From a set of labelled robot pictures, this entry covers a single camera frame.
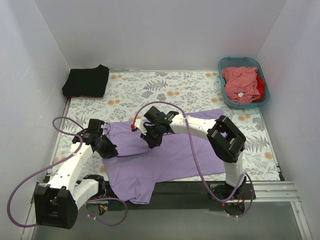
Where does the pink crumpled t shirt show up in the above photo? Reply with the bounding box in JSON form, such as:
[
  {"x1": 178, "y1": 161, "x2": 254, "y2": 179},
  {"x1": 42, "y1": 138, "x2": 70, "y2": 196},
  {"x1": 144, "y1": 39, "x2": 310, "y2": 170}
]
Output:
[{"x1": 221, "y1": 66, "x2": 260, "y2": 104}]

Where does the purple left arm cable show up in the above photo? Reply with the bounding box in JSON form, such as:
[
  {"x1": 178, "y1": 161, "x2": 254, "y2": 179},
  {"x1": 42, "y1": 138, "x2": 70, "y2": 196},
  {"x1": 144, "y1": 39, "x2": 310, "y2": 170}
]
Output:
[{"x1": 6, "y1": 116, "x2": 129, "y2": 228}]

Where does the purple t shirt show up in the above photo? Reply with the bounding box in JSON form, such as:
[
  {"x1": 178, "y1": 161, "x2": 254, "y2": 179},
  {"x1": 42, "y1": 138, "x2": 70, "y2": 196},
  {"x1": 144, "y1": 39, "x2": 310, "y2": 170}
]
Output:
[{"x1": 102, "y1": 121, "x2": 225, "y2": 205}]

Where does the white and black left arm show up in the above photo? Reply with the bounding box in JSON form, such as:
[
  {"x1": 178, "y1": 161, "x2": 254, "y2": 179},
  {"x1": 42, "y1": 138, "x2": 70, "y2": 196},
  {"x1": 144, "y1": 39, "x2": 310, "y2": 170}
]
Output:
[{"x1": 33, "y1": 119, "x2": 118, "y2": 229}]

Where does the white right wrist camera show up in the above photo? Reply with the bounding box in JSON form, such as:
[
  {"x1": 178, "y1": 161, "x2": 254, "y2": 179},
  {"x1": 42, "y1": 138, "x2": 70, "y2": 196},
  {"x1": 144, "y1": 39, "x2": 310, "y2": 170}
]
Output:
[{"x1": 130, "y1": 119, "x2": 147, "y2": 135}]

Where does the aluminium front rail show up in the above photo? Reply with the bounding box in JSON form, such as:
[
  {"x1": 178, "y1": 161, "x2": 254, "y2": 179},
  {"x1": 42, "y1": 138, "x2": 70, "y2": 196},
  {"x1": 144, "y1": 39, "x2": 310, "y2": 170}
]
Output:
[{"x1": 31, "y1": 181, "x2": 300, "y2": 205}]

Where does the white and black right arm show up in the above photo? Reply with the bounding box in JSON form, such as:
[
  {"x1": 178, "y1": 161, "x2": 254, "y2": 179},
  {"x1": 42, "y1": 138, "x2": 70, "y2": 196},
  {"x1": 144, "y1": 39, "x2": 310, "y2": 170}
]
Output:
[{"x1": 131, "y1": 106, "x2": 247, "y2": 203}]

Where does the red crumpled t shirt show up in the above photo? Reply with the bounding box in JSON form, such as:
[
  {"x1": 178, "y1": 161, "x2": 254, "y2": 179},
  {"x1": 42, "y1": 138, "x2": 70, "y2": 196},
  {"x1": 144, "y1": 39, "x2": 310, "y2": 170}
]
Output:
[{"x1": 253, "y1": 75, "x2": 266, "y2": 103}]

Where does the teal plastic laundry basket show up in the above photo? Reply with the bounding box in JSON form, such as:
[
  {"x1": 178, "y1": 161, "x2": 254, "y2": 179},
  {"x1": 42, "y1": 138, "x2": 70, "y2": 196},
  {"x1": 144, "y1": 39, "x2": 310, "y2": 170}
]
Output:
[{"x1": 218, "y1": 57, "x2": 270, "y2": 109}]

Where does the black robot base mount plate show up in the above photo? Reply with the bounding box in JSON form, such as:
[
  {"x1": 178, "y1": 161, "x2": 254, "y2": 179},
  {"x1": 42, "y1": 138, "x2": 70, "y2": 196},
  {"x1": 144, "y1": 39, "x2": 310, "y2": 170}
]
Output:
[{"x1": 82, "y1": 181, "x2": 252, "y2": 216}]

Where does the folded black t shirt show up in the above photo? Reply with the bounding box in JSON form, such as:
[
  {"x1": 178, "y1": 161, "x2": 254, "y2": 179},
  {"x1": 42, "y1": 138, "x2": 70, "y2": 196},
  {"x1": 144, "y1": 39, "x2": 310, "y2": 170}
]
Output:
[{"x1": 62, "y1": 64, "x2": 110, "y2": 98}]

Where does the floral patterned table mat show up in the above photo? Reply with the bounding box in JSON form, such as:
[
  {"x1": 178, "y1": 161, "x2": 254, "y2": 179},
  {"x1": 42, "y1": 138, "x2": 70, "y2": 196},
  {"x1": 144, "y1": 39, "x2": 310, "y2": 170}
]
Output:
[{"x1": 53, "y1": 71, "x2": 280, "y2": 181}]

